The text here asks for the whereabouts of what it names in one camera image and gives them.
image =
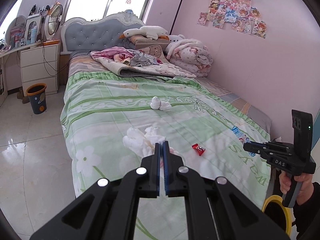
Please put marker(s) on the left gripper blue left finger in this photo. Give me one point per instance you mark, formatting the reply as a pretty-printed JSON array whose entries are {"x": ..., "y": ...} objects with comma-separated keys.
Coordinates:
[{"x": 158, "y": 159}]

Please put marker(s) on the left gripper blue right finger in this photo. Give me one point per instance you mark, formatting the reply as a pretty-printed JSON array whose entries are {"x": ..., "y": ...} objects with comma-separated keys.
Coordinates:
[{"x": 165, "y": 153}]

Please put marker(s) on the red candy wrapper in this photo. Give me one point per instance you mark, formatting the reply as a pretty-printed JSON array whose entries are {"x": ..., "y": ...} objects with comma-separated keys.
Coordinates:
[{"x": 198, "y": 149}]

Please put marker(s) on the small white tissue ball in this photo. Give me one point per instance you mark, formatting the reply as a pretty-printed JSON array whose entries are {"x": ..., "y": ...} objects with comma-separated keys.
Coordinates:
[{"x": 157, "y": 104}]

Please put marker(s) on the blue white candy wrapper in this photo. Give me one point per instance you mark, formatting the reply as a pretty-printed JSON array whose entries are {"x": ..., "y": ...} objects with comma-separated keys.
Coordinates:
[{"x": 243, "y": 138}]

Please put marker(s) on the black sleeve forearm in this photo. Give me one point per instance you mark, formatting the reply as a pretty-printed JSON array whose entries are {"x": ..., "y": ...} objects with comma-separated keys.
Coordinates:
[{"x": 307, "y": 216}]

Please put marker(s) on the dark blue trash bin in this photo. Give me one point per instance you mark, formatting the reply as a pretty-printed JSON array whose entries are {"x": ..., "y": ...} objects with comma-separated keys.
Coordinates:
[{"x": 37, "y": 97}]

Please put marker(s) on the person's right hand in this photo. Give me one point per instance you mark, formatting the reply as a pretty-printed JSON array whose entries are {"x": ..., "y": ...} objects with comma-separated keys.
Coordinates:
[{"x": 306, "y": 189}]

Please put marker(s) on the striped mattress sheet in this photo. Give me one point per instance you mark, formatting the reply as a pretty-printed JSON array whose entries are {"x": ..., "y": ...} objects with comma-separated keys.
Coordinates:
[{"x": 245, "y": 107}]

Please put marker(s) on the green floral bed quilt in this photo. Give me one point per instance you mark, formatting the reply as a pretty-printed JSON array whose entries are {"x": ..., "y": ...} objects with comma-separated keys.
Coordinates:
[{"x": 100, "y": 107}]

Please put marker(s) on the folded beige blanket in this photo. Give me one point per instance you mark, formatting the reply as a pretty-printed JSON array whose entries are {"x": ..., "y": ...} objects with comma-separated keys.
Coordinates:
[{"x": 163, "y": 69}]

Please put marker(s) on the pile of clothes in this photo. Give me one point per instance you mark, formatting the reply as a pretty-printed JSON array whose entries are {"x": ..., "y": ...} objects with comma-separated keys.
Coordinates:
[{"x": 133, "y": 58}]

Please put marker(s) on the pink folded floral duvet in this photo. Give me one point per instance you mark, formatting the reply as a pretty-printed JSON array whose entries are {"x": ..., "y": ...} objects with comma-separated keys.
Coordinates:
[{"x": 190, "y": 54}]

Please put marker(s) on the bear print pillow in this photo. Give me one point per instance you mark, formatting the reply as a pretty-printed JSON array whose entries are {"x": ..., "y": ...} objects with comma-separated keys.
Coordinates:
[{"x": 156, "y": 51}]

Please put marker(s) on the white goose plush toy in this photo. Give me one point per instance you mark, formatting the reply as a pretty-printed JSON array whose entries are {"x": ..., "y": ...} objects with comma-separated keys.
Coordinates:
[{"x": 148, "y": 31}]

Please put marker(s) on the blue tufted bed headboard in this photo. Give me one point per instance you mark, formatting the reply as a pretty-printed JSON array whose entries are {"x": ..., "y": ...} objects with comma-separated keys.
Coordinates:
[{"x": 77, "y": 34}]

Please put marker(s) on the white drawer nightstand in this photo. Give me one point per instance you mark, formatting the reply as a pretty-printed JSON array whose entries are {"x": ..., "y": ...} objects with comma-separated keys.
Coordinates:
[{"x": 41, "y": 65}]

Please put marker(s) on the white desk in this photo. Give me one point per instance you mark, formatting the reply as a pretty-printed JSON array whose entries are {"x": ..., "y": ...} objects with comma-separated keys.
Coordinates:
[{"x": 11, "y": 79}]

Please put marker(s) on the round vanity mirror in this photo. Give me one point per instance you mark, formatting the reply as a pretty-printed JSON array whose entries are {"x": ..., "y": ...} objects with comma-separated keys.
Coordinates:
[{"x": 16, "y": 26}]

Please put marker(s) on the anime posters on wall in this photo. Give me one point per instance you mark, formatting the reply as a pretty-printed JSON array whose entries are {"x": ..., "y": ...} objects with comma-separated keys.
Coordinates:
[{"x": 242, "y": 16}]

